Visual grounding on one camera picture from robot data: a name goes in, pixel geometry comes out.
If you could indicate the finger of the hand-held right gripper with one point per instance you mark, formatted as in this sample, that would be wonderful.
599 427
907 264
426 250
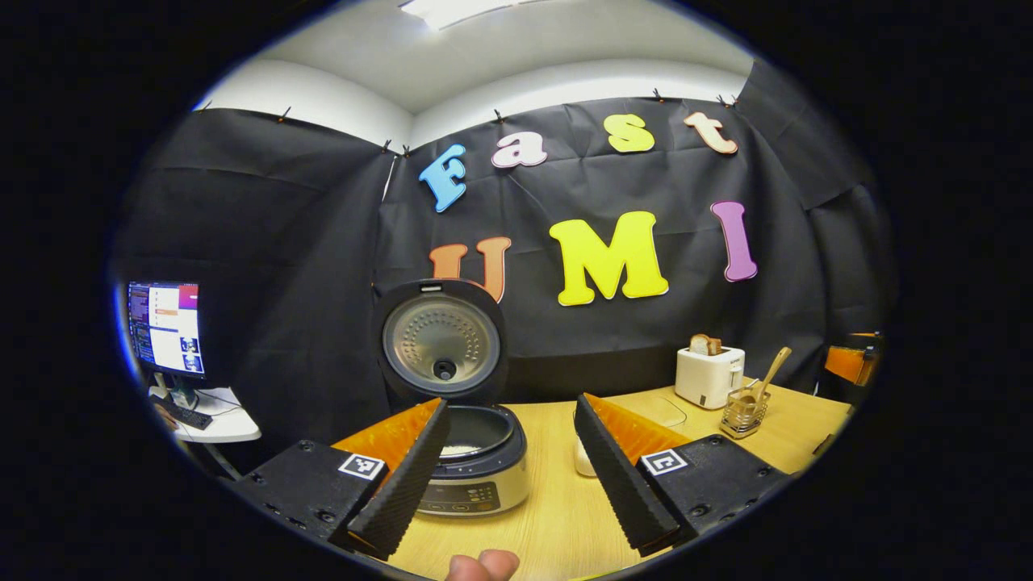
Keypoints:
847 365

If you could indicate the dark grey rice cooker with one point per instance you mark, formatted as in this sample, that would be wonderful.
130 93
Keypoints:
484 484

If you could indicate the ceiling light panel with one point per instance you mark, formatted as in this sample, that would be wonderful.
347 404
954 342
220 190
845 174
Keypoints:
460 10

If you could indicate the black keyboard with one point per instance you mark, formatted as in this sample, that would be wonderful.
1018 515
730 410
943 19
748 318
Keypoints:
184 414

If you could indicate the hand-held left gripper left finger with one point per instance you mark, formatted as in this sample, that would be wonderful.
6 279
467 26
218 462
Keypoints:
411 476

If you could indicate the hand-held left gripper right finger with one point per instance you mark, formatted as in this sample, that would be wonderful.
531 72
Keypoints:
617 480

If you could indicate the computer monitor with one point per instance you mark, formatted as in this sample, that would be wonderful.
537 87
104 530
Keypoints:
165 327

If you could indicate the black backdrop cloth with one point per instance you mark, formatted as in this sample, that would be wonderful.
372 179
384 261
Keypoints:
323 242

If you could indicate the brown bread slice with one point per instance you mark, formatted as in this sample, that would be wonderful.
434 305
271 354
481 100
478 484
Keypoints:
704 344

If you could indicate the white toaster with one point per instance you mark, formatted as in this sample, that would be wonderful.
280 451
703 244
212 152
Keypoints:
708 378

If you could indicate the wooden spoon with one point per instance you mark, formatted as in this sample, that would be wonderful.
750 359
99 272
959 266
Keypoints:
771 373

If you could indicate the white side table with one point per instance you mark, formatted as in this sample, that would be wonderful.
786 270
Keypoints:
230 424

